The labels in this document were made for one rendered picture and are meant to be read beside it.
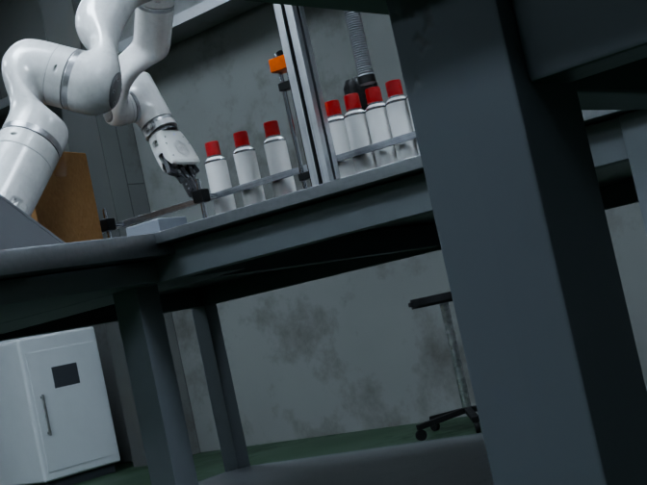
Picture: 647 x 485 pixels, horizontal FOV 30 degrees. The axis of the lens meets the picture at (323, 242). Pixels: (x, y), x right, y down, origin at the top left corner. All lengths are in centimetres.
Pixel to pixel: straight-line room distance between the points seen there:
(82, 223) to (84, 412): 465
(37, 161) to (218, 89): 488
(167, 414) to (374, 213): 57
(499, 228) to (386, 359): 597
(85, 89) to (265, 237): 53
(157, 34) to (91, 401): 477
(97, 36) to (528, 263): 201
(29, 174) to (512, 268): 182
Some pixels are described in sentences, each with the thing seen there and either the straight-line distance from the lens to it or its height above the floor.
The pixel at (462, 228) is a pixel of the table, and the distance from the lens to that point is 48.
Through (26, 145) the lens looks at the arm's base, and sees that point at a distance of 226.
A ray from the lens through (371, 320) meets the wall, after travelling 646.
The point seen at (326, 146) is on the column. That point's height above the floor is 97.
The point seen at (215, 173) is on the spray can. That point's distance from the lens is 282.
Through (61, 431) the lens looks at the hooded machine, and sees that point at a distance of 729.
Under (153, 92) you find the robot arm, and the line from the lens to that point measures 296.
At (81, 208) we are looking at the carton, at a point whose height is 99.
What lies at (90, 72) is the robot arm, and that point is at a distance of 235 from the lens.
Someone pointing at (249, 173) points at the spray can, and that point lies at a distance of 276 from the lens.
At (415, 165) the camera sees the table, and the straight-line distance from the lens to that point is 181.
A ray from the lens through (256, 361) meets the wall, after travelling 705.
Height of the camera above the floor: 62
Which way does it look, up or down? 4 degrees up
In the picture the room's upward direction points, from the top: 12 degrees counter-clockwise
